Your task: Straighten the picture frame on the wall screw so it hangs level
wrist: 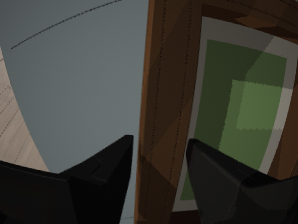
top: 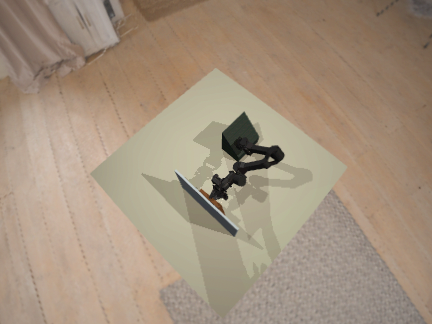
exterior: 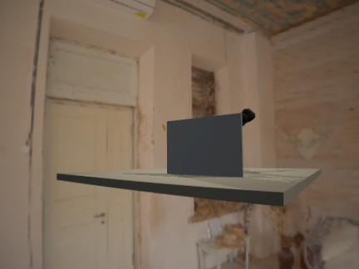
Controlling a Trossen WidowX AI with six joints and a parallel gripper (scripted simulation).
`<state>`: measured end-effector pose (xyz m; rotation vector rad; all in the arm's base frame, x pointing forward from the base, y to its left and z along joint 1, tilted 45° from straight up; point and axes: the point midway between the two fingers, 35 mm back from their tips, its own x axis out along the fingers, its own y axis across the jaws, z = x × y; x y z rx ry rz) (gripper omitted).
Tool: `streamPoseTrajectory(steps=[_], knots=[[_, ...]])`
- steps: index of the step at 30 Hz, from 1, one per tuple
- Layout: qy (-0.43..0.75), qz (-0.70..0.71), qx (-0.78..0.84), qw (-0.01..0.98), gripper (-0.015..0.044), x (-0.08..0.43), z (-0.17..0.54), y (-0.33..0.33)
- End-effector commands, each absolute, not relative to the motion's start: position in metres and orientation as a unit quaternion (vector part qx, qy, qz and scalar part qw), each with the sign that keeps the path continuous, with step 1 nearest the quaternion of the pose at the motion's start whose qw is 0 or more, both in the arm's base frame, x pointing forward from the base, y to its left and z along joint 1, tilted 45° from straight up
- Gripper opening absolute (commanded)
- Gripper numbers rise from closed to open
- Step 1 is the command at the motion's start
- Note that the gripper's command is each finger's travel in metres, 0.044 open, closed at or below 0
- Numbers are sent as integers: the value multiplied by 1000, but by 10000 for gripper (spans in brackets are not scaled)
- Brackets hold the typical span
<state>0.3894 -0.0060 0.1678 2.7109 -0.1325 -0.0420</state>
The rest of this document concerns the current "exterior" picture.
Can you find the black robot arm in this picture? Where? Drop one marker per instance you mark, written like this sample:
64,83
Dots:
247,115

